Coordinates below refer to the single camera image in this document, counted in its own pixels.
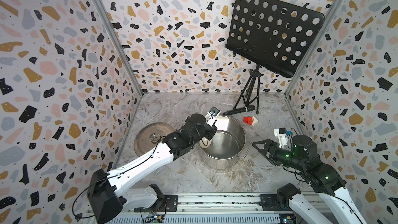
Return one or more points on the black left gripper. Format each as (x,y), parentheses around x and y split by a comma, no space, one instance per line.
(211,132)

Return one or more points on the red block toy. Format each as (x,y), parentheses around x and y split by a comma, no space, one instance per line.
(248,120)

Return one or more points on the white card piece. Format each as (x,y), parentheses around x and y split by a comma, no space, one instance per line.
(254,121)

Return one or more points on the stainless steel pot lid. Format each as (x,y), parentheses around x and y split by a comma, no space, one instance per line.
(150,135)

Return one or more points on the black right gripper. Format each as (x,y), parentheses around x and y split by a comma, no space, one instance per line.
(270,144)

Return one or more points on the aluminium mounting rail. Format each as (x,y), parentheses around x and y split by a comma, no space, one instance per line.
(214,208)

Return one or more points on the black microphone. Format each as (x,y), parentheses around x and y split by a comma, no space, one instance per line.
(239,110)

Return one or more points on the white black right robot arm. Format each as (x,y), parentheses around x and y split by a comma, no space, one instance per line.
(298,154)

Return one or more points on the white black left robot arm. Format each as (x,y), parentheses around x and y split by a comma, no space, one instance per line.
(107,191)

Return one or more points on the black music stand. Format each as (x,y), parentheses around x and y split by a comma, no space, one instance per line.
(272,34)

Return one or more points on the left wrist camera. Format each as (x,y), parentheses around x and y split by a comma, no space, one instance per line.
(212,115)

